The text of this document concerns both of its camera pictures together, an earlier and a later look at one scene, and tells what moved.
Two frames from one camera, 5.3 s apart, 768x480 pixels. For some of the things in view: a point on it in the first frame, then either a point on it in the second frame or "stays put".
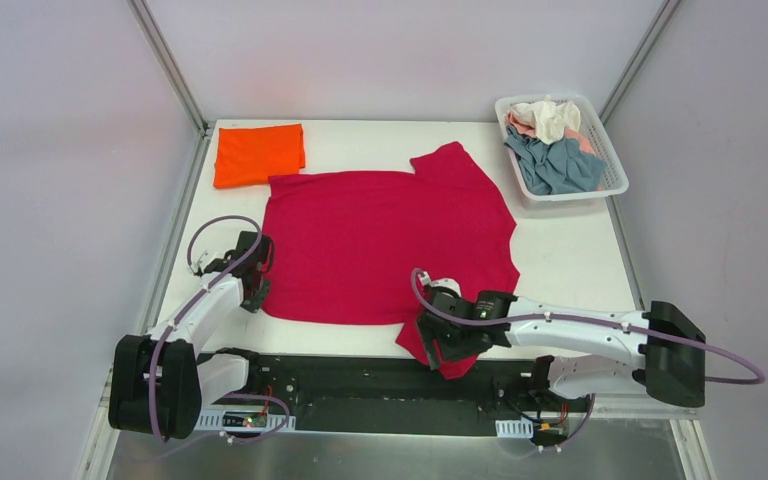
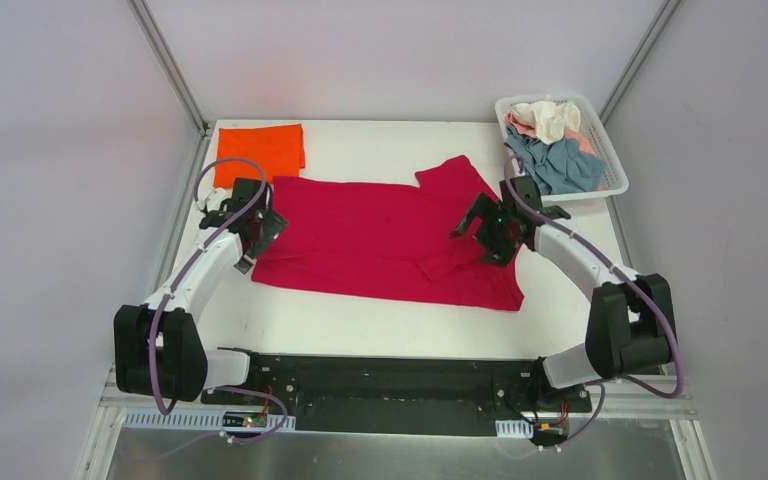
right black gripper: (437, 343) to (485, 230)
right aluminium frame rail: (652, 35) stays put
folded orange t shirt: (248, 155) stays put
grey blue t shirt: (562, 166) stays put
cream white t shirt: (552, 120) stays put
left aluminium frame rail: (179, 81) stays put
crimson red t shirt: (456, 366) to (387, 238)
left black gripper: (256, 291) to (263, 234)
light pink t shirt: (584, 143) stays put
